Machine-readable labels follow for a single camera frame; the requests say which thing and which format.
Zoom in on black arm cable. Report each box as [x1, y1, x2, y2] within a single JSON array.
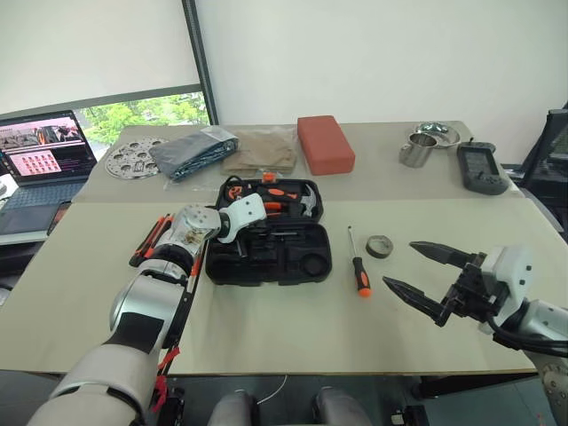
[[153, 212, 209, 414], [485, 305, 568, 352]]

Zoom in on grey tape roll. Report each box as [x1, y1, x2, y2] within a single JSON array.
[[366, 234, 396, 260]]

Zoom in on brown cloth in plastic bag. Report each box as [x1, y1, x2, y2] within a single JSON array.
[[220, 127, 298, 175]]

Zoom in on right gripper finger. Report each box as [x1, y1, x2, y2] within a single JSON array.
[[408, 241, 477, 270], [382, 275, 450, 328]]

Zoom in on stainless steel cup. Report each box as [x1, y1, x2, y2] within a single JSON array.
[[398, 131, 438, 170]]

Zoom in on black plastic tool case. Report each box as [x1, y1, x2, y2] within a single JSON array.
[[204, 171, 334, 288]]

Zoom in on orange black handled screwdriver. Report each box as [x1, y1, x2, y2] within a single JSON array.
[[347, 225, 374, 299]]

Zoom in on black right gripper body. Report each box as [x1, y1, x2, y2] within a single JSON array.
[[441, 250, 512, 323]]

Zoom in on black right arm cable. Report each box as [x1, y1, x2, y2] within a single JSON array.
[[485, 305, 568, 352]]

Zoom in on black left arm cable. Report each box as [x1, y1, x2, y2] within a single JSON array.
[[153, 212, 209, 414]]

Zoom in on orange black utility knife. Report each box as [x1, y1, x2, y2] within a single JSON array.
[[128, 213, 177, 270]]

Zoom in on red rectangular box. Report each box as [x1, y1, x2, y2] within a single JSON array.
[[296, 114, 358, 176]]

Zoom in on black handheld device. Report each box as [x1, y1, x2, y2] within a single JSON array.
[[456, 141, 509, 197]]

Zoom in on dark grey rounded shape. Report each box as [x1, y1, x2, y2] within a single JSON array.
[[312, 385, 375, 426], [207, 390, 259, 426]]

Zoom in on black mesh chair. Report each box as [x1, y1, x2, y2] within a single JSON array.
[[517, 100, 568, 243]]

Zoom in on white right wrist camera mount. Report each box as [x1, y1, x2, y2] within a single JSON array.
[[477, 245, 533, 335]]

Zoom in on orange black screwdriver handle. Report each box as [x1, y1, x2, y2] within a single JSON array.
[[256, 185, 320, 219]]

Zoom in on thin white wire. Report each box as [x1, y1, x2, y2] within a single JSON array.
[[256, 374, 289, 406]]

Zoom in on open laptop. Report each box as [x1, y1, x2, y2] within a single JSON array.
[[0, 109, 99, 236]]

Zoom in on black smartphone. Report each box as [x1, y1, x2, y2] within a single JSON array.
[[45, 200, 73, 237]]

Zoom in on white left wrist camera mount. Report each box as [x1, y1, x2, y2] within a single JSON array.
[[216, 193, 268, 245]]

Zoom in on dark window frame post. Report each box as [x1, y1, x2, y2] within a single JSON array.
[[181, 0, 221, 129]]

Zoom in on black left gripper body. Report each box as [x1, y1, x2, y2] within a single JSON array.
[[241, 216, 269, 239]]

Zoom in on round perforated metal plate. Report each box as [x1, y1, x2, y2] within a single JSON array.
[[104, 137, 170, 181]]

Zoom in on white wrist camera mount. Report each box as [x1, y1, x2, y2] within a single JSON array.
[[216, 193, 268, 245], [477, 245, 533, 335]]

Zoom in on stainless steel bowl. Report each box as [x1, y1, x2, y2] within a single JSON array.
[[414, 121, 463, 151]]

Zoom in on dark blue cloth in bag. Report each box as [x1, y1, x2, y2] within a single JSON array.
[[148, 125, 240, 183]]

